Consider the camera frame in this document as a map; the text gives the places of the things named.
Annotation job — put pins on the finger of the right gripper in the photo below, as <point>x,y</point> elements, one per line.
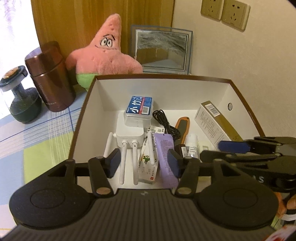
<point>270,160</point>
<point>233,147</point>

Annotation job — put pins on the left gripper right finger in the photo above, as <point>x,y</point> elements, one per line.
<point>186,170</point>

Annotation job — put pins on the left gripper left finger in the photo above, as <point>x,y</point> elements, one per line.
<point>100,170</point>

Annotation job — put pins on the white cream tube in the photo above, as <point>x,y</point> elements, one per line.
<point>191,144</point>

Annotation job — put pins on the purple lotion tube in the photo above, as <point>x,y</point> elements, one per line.
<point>164,142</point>

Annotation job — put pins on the gold white carton box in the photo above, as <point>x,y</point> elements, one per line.
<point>214,124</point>

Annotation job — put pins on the orange utility knife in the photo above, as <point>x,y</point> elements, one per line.
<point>182,125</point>

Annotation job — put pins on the green white medicine box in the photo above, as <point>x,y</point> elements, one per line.
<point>148,160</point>

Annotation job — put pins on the white wifi repeater with antennas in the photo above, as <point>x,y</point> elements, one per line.
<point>126,137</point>

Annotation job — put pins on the blue dental floss box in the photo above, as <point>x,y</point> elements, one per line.
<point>139,111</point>

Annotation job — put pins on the cream hair claw clip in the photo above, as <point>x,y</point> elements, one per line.
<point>204,147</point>

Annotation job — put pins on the brown spray bottle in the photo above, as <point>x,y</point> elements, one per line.
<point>181,151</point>

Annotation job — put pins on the person's right hand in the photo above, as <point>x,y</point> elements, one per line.
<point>282,207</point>

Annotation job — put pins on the brown cardboard storage box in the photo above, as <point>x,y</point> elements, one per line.
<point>174,96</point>

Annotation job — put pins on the dark green glass humidifier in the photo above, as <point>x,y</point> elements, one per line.
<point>24,104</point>

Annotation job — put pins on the pink starfish plush toy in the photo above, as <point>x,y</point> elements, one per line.
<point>103,55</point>

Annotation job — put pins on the framed sand picture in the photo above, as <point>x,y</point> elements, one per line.
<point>162,49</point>

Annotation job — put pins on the brown metal canister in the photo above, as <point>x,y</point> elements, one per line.
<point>48,71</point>

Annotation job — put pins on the wooden door panel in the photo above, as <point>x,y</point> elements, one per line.
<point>74,23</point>

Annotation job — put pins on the sheer purple curtain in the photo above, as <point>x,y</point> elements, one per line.
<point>18,33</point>

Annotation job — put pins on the gold wall socket right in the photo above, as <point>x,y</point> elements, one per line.
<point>235,14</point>

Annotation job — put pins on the gold wall socket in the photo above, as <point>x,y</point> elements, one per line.
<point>235,14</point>
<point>212,8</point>

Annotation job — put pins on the gold wall socket left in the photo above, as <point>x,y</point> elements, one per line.
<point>212,8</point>

